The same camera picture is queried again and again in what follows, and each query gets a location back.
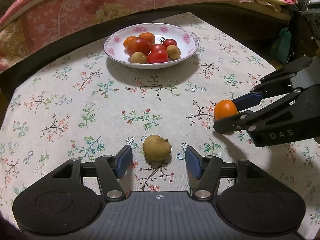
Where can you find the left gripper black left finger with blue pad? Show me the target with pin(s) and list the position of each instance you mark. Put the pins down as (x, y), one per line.
(108, 169)

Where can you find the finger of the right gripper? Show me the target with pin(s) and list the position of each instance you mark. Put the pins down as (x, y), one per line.
(246, 118)
(269, 86)

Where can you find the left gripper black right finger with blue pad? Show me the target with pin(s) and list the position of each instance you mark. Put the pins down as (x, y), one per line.
(210, 169)

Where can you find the large orange tangerine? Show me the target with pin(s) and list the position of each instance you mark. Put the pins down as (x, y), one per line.
(224, 109)

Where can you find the brown longan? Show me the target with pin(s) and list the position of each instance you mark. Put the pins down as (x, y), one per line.
(173, 52)
(156, 148)
(138, 57)

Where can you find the round cherry tomato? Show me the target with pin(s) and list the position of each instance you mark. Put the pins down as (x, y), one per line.
(169, 42)

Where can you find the oval cherry tomato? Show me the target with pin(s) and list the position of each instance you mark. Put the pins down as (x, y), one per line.
(158, 56)

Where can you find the small cherry tomato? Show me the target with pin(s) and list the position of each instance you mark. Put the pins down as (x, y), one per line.
(157, 47)

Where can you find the large red tomato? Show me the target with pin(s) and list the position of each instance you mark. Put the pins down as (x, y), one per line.
(138, 45)

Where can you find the green object at right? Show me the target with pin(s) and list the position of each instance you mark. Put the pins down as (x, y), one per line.
(281, 47)

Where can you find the floral tablecloth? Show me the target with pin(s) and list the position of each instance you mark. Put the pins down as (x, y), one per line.
(84, 105)

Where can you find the white floral plate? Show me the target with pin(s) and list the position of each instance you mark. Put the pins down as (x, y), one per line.
(187, 42)

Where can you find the pink floral quilt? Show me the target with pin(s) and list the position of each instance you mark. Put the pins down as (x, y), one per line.
(29, 25)

